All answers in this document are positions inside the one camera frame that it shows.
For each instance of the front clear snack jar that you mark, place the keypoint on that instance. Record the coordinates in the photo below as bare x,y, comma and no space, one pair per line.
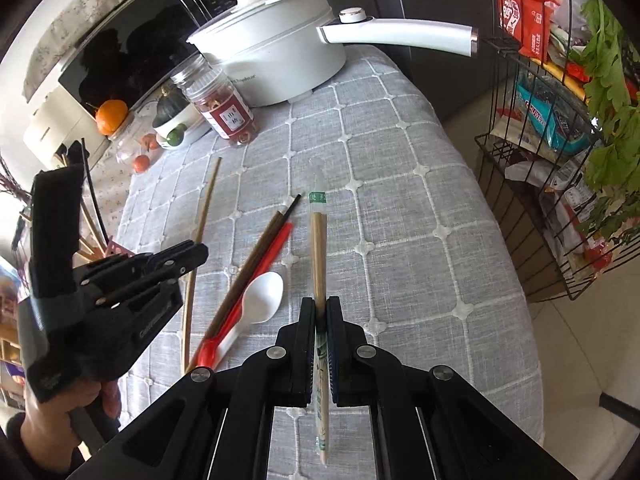
214,95

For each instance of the white bowl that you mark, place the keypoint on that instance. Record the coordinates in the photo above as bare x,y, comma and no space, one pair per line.
192,119

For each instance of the black wire rack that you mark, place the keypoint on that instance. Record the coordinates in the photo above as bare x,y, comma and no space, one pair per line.
540,135

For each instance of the glass jar with small oranges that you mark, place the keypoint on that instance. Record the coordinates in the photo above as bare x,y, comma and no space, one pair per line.
135,143

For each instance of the orange tangerine on jar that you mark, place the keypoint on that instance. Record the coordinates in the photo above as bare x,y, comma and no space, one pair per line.
110,115

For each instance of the white electric cooking pot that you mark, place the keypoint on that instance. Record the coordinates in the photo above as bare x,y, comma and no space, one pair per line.
280,50

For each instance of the dark green pumpkin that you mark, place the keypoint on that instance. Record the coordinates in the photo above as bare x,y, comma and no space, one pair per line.
170,104

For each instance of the pink plastic utensil basket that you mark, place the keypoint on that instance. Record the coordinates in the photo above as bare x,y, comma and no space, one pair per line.
114,249

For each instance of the person's left hand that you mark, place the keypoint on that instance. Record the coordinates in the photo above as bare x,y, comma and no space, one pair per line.
47,432

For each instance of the floral cloth cover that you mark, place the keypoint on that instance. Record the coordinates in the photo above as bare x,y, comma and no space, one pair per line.
75,20

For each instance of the black chopstick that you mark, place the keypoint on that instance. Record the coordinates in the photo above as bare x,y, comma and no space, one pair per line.
85,159

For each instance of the dark brown chopstick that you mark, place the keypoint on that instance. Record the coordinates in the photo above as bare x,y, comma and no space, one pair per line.
249,267

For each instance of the white plastic spoon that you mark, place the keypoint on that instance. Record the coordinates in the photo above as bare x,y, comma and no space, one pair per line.
261,300

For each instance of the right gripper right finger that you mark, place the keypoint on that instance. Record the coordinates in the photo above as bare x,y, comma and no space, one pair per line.
347,382

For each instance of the red plastic spoon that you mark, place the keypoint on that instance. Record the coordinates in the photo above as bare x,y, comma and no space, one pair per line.
209,354

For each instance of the white air fryer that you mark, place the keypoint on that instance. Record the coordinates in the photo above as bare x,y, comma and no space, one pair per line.
60,121

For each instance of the disposable bamboo chopsticks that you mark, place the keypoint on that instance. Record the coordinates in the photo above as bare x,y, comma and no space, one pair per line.
317,231

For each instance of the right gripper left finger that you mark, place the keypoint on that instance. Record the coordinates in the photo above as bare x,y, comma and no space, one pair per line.
296,369

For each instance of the grey checked tablecloth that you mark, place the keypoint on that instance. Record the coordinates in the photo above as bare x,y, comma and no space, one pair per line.
414,253

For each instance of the green leafy herb bunch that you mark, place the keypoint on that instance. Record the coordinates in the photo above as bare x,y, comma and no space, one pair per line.
611,61

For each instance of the black microwave oven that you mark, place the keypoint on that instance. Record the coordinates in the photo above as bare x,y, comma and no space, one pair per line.
134,49

